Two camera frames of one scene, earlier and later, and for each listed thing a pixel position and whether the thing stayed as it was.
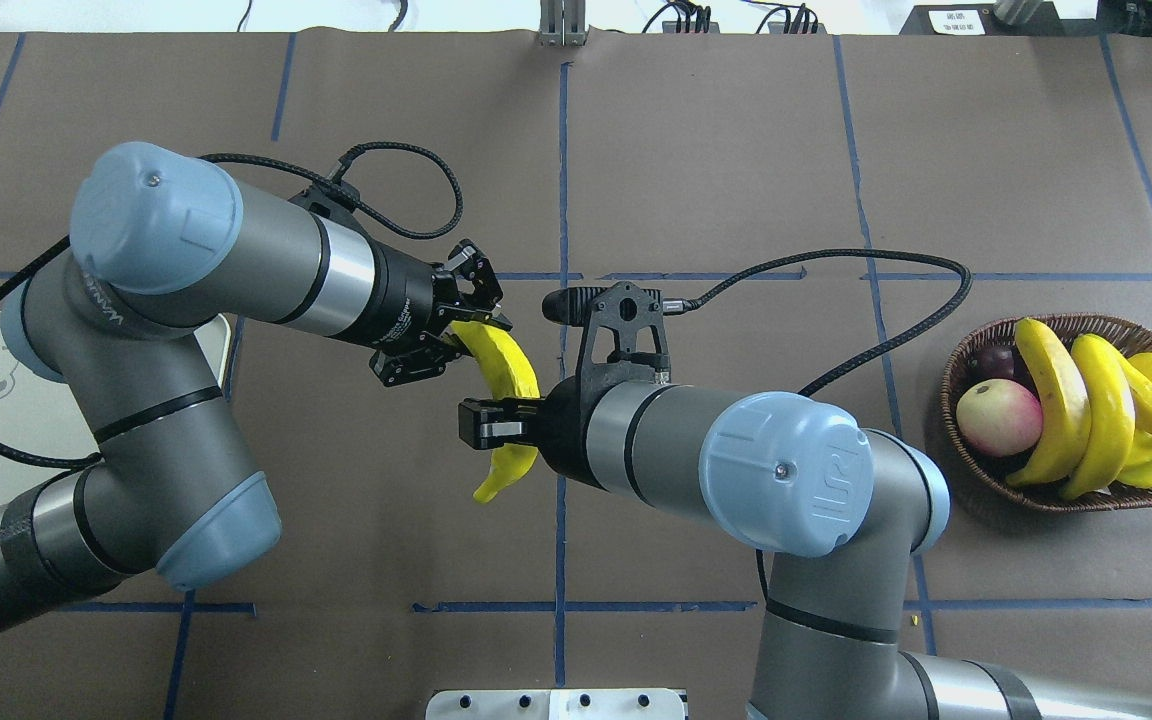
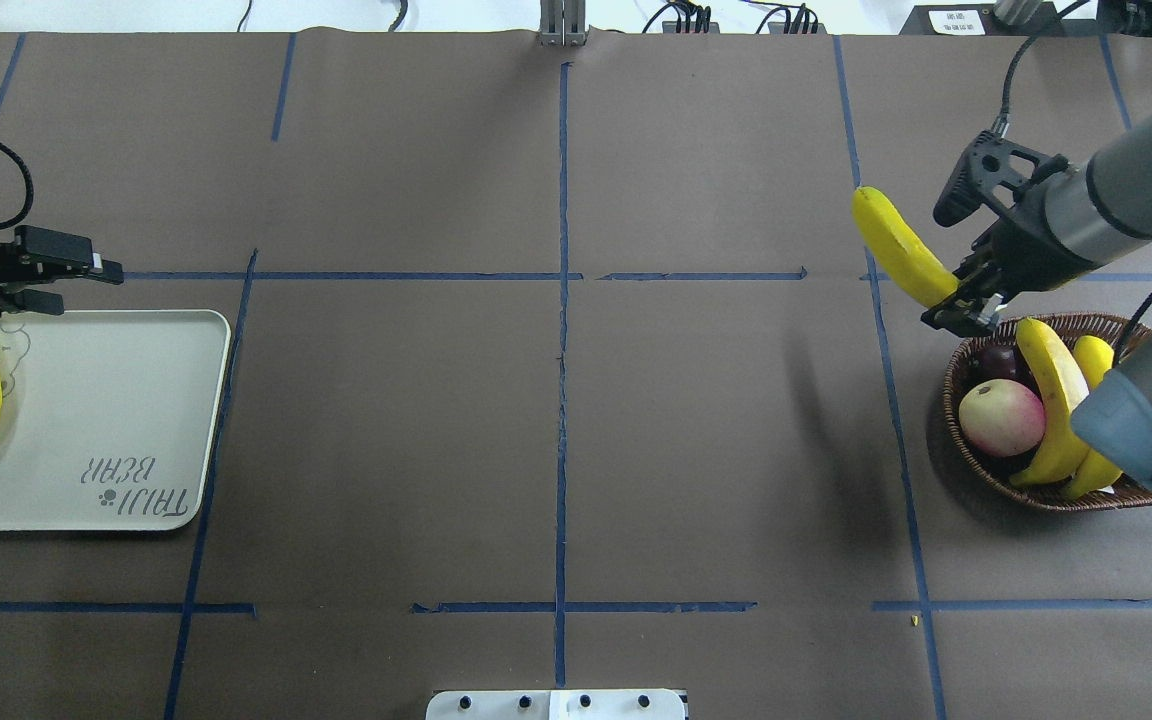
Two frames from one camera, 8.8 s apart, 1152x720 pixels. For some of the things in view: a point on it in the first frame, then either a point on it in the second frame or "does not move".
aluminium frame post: x=562 y=23 does not move
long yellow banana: x=1068 y=400 does not move
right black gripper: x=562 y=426 to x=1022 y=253
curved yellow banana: x=1108 y=406 does not move
